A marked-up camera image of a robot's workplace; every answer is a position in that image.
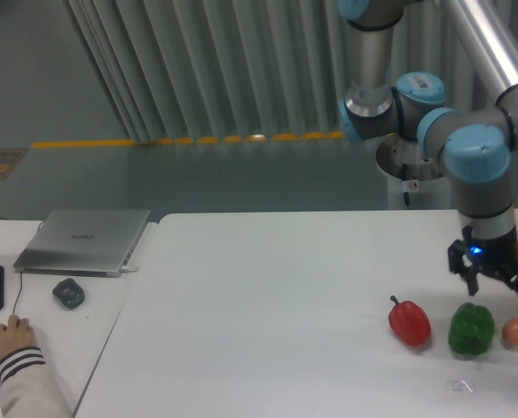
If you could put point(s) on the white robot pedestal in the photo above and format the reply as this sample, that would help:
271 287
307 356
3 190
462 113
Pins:
414 181

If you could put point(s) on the green bell pepper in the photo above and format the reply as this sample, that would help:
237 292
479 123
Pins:
471 330

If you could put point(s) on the brown egg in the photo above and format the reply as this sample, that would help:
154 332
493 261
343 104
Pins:
509 333

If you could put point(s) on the cream striped-cuff sleeve forearm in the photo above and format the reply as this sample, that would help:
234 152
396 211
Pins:
28 387

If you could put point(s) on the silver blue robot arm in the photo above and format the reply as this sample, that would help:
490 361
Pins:
471 149

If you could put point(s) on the person's right hand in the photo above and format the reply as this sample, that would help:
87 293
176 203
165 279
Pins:
11 341

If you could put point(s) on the red bell pepper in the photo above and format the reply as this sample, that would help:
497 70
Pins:
409 322

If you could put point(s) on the closed silver laptop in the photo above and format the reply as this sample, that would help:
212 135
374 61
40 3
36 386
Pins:
83 242

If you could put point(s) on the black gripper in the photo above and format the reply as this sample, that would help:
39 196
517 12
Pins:
497 255

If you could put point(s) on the grey pleated curtain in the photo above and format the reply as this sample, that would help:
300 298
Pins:
235 69

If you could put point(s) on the white laptop plug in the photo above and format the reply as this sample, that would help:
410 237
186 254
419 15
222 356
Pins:
129 269

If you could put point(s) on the small black gadget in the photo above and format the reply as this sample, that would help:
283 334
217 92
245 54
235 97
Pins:
69 294

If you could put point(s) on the small clear tape label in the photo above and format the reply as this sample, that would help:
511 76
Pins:
461 386

